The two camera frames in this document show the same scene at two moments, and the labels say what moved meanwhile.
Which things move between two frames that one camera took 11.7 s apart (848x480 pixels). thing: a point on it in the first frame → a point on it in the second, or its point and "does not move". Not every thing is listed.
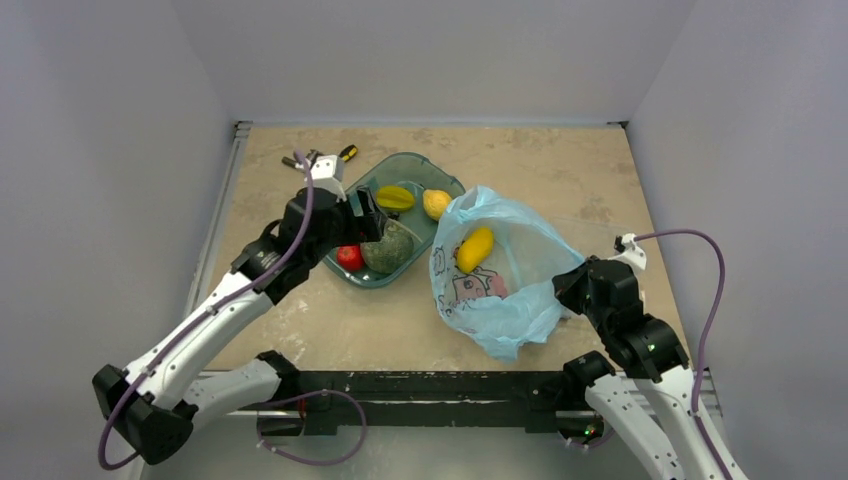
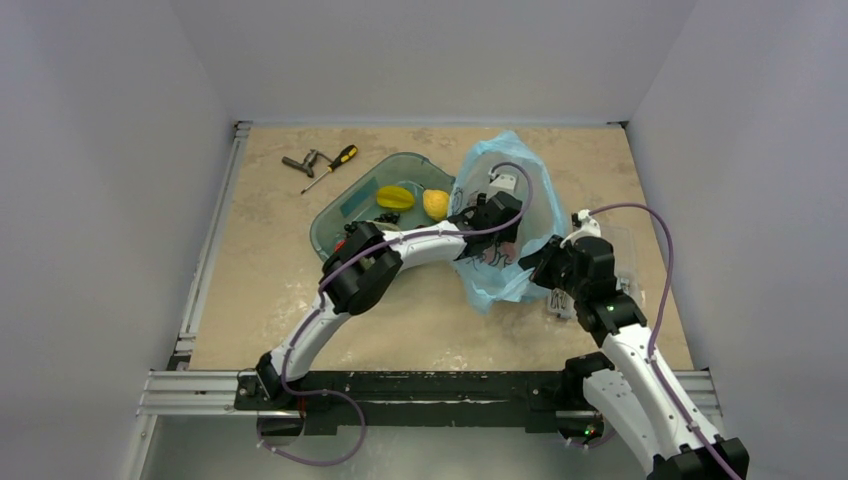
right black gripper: (569, 287) → (546, 258)
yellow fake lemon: (436, 202) does not move
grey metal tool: (293, 163) does not move
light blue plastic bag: (510, 301) → (507, 162)
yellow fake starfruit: (394, 198) does not move
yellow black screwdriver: (348, 152) does not move
